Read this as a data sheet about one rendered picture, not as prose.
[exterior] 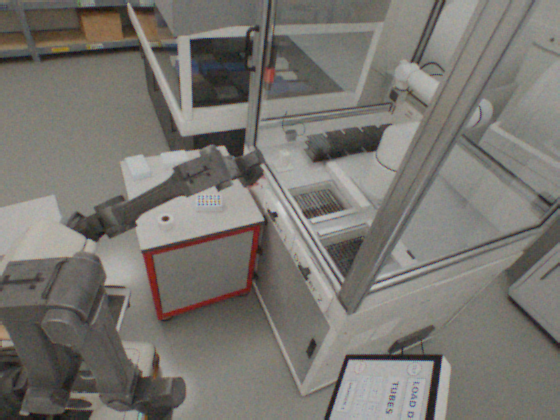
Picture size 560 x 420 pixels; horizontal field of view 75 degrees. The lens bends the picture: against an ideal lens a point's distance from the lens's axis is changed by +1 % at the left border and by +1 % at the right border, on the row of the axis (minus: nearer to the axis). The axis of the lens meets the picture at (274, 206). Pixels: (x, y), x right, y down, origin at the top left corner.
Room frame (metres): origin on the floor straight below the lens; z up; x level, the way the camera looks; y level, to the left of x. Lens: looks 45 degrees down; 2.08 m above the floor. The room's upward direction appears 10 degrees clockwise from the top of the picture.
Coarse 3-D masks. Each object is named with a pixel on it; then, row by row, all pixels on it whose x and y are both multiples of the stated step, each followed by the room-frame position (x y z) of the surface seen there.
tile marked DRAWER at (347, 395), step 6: (348, 384) 0.41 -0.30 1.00; (354, 384) 0.41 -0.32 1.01; (342, 390) 0.40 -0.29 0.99; (348, 390) 0.40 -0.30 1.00; (354, 390) 0.39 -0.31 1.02; (342, 396) 0.38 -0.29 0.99; (348, 396) 0.38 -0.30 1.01; (354, 396) 0.38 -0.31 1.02; (342, 402) 0.36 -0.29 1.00; (348, 402) 0.36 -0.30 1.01; (336, 408) 0.35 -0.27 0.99; (342, 408) 0.35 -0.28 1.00; (348, 408) 0.34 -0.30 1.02
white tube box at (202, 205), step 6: (198, 198) 1.24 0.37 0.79; (204, 198) 1.24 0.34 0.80; (210, 198) 1.25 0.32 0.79; (216, 198) 1.26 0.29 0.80; (198, 204) 1.20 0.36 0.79; (204, 204) 1.20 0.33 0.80; (210, 204) 1.22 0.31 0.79; (216, 204) 1.22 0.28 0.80; (198, 210) 1.18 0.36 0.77; (204, 210) 1.19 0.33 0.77; (210, 210) 1.20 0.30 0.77; (216, 210) 1.20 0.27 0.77
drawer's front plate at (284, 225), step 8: (264, 200) 1.24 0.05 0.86; (272, 200) 1.18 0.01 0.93; (272, 208) 1.16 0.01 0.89; (280, 216) 1.10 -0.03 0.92; (280, 224) 1.09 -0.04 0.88; (288, 224) 1.05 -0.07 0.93; (280, 232) 1.07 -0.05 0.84; (288, 232) 1.02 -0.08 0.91; (288, 240) 1.01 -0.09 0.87; (288, 248) 1.00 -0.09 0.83
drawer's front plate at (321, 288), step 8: (296, 240) 0.97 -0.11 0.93; (296, 248) 0.95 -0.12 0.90; (296, 256) 0.94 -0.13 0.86; (304, 256) 0.90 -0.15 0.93; (296, 264) 0.93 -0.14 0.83; (304, 264) 0.89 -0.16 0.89; (312, 264) 0.87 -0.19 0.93; (312, 272) 0.84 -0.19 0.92; (304, 280) 0.86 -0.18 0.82; (312, 280) 0.82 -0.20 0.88; (320, 280) 0.80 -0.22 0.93; (312, 288) 0.81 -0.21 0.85; (320, 288) 0.78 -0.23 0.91; (328, 296) 0.74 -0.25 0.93; (320, 304) 0.75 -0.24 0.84; (328, 304) 0.73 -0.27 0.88
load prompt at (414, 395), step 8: (408, 384) 0.39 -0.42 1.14; (416, 384) 0.38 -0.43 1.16; (424, 384) 0.38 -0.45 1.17; (408, 392) 0.37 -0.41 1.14; (416, 392) 0.36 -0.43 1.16; (424, 392) 0.36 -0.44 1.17; (408, 400) 0.35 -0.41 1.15; (416, 400) 0.34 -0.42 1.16; (408, 408) 0.33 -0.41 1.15; (416, 408) 0.32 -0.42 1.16; (400, 416) 0.31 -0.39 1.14; (408, 416) 0.31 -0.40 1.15; (416, 416) 0.31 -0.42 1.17
